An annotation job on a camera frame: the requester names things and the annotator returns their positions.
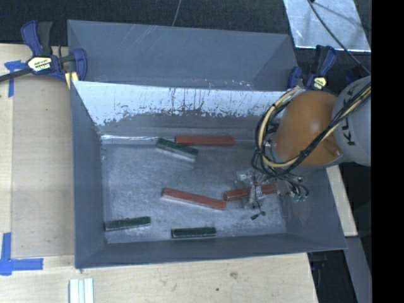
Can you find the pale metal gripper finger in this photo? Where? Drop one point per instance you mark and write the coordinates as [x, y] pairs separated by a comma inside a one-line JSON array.
[[256, 195], [243, 177]]

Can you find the red-brown flat block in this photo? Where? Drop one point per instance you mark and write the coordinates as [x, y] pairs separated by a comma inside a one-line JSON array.
[[205, 140], [236, 194], [194, 198]]

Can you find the dark green flat block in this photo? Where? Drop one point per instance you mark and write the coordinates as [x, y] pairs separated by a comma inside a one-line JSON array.
[[193, 232], [127, 223], [176, 147]]

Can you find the grey metal bin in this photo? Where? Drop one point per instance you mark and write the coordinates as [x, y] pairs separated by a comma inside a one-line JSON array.
[[132, 175]]

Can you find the pale wood board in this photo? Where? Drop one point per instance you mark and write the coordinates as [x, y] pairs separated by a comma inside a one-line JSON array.
[[41, 169]]

